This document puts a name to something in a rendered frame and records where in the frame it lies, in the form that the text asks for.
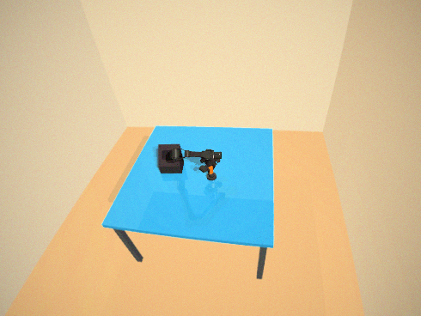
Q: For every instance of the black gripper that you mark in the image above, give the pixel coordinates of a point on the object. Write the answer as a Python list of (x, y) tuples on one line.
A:
[(208, 164)]

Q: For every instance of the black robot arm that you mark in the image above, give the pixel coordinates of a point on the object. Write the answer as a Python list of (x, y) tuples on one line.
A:
[(207, 154)]

